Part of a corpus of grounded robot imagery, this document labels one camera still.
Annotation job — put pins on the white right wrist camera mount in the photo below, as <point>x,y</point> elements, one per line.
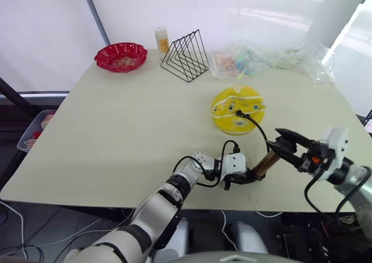
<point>337,146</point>

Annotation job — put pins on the red scalloped plastic bowl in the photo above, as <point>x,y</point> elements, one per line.
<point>120,56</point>

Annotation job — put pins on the yellow-green thin stick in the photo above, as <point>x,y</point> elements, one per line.
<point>241,75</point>

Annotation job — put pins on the black metal frame bar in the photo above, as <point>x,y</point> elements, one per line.
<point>14,95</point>

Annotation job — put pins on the translucent plastic storage bin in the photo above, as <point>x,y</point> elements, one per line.
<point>32,135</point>

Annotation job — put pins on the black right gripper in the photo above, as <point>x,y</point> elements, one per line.
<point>314,155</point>

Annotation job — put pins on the plastic bag of colourful items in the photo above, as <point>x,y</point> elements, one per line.
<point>232,62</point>

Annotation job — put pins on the dark laptop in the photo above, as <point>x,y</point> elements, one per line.
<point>369,123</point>

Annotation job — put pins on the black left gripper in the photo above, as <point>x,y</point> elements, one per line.
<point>242,177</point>

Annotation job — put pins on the grey window frame post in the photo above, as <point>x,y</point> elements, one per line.
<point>96,12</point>

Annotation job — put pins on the white round column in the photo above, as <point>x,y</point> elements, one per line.
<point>328,12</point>

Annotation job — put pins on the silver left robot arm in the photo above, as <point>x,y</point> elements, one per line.
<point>157,204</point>

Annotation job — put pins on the clear bottle with yellow label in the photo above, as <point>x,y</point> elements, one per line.
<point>162,42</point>

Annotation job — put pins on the yellow printed ball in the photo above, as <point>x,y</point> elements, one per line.
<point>232,100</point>

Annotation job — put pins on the grey robot torso edge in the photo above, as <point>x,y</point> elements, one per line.
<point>232,258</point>

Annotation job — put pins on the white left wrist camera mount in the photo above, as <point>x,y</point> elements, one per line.
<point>234,165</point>

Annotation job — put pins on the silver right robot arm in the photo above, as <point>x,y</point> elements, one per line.
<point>360,177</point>

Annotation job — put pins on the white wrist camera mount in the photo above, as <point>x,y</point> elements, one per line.
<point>337,146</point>
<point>234,165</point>

